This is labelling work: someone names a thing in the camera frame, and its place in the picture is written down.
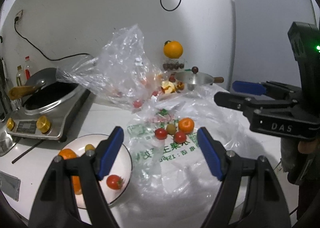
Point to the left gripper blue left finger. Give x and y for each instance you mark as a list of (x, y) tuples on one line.
[(106, 152)]

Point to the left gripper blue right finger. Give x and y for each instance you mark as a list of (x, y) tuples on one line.
[(214, 154)]

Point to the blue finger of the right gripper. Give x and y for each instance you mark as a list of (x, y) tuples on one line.
[(250, 87), (240, 104)]

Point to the red cherry tomato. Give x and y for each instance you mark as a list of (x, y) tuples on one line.
[(180, 137), (114, 182), (161, 134)]

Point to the orange mandarin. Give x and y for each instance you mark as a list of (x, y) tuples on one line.
[(67, 154)]

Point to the clear container of dark fruits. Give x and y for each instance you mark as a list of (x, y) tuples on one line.
[(173, 64)]

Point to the yellow-green longan on plate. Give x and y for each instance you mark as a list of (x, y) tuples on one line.
[(89, 147)]

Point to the white round plate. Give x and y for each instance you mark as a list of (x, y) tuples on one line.
[(122, 166)]

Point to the steel saucepan with lid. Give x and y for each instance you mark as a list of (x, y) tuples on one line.
[(194, 78)]

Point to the longan beside mandarin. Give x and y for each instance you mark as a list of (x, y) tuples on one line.
[(171, 129)]

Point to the steel induction cooker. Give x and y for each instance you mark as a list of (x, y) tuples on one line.
[(51, 122)]

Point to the fruit scraps plate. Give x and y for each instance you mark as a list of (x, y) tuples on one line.
[(165, 88)]

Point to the clear crumpled plastic bag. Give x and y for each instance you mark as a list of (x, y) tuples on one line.
[(121, 74)]

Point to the large orange on container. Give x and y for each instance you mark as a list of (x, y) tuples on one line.
[(173, 49)]

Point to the black chopstick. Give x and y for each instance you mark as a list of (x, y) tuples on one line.
[(27, 151)]

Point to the steel lid on counter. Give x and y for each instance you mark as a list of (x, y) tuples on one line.
[(7, 142)]

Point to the smartphone on counter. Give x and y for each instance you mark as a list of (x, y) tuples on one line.
[(10, 185)]

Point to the sauce bottle red cap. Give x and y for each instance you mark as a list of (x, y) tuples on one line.
[(27, 67)]

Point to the oil bottle yellow cap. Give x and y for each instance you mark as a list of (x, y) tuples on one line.
[(20, 76)]

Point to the black wok with handle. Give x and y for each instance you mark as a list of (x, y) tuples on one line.
[(41, 89)]

